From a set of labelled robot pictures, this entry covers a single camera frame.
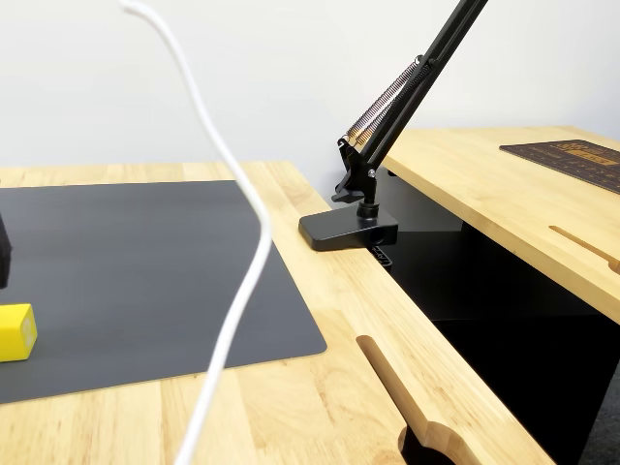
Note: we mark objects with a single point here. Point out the yellow cube with white numeral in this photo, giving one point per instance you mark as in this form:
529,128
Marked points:
14,334

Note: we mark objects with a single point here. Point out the dark grey mat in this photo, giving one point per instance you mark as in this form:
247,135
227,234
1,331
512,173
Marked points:
121,271

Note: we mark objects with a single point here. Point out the black spring boom stand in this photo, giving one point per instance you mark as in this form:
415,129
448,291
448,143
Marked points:
339,232

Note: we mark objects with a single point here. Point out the light wooden desk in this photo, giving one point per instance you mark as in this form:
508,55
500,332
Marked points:
508,194

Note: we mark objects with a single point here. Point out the dark brown printed mat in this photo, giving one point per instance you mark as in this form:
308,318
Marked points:
581,162

